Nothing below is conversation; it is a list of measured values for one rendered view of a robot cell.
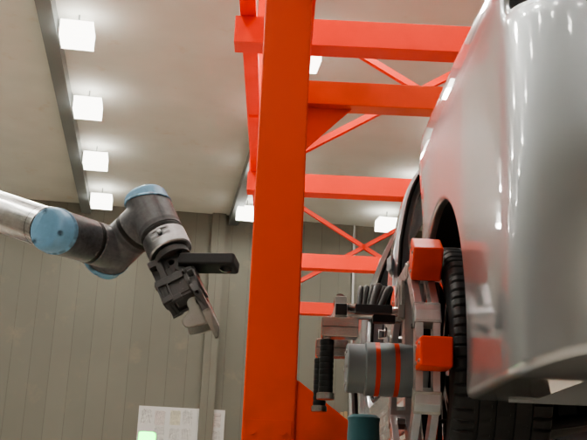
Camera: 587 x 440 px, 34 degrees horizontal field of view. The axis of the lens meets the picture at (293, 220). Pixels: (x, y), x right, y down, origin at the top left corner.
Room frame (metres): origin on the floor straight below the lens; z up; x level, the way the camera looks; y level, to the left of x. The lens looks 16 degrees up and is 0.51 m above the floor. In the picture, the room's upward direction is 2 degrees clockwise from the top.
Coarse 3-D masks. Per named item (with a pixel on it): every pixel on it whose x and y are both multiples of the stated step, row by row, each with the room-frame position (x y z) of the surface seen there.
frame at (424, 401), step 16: (416, 288) 2.35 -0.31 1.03; (432, 288) 2.36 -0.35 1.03; (416, 304) 2.30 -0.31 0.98; (432, 304) 2.31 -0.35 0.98; (416, 320) 2.29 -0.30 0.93; (432, 320) 2.29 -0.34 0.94; (400, 336) 2.80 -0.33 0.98; (416, 336) 2.29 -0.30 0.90; (416, 384) 2.29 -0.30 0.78; (432, 384) 2.29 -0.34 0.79; (416, 400) 2.29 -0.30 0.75; (432, 400) 2.29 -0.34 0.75; (400, 416) 2.78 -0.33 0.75; (416, 416) 2.32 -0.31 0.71; (432, 416) 2.31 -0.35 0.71; (416, 432) 2.35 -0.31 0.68; (432, 432) 2.35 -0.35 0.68
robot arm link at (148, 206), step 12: (132, 192) 1.90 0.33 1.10; (144, 192) 1.89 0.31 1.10; (156, 192) 1.90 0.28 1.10; (132, 204) 1.90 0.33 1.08; (144, 204) 1.89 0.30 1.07; (156, 204) 1.88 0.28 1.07; (168, 204) 1.90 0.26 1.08; (120, 216) 1.93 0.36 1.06; (132, 216) 1.90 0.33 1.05; (144, 216) 1.88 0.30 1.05; (156, 216) 1.87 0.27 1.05; (168, 216) 1.88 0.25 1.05; (132, 228) 1.91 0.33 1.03; (144, 228) 1.88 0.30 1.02
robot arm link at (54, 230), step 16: (0, 192) 1.98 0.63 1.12; (0, 208) 1.94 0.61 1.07; (16, 208) 1.92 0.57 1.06; (32, 208) 1.90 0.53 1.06; (48, 208) 1.84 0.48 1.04; (0, 224) 1.95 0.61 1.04; (16, 224) 1.91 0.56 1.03; (32, 224) 1.85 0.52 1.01; (48, 224) 1.83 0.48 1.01; (64, 224) 1.82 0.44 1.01; (80, 224) 1.85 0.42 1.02; (96, 224) 1.89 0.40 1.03; (32, 240) 1.85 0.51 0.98; (48, 240) 1.83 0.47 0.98; (64, 240) 1.83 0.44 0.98; (80, 240) 1.86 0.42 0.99; (96, 240) 1.89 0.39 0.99; (64, 256) 1.88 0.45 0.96; (80, 256) 1.89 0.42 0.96; (96, 256) 1.91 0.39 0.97
